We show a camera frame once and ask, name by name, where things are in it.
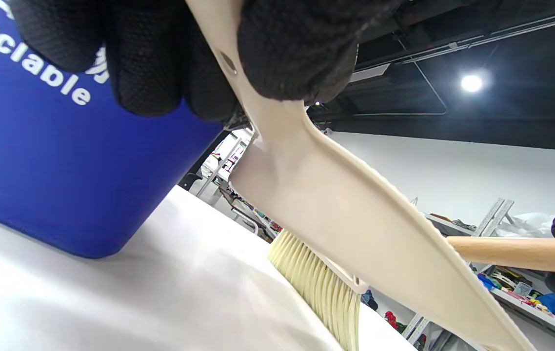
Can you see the person's left hand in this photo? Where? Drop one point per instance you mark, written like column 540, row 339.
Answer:
column 150, row 53

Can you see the blue food waste bin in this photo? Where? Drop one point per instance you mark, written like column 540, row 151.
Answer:
column 63, row 161

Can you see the beige plastic dustpan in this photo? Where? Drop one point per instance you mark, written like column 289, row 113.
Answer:
column 355, row 219

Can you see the white plastic bags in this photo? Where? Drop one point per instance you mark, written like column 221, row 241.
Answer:
column 526, row 225

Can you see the grey metal shelf rack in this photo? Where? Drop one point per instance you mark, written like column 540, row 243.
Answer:
column 526, row 302

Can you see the white table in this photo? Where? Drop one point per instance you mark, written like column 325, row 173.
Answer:
column 136, row 292

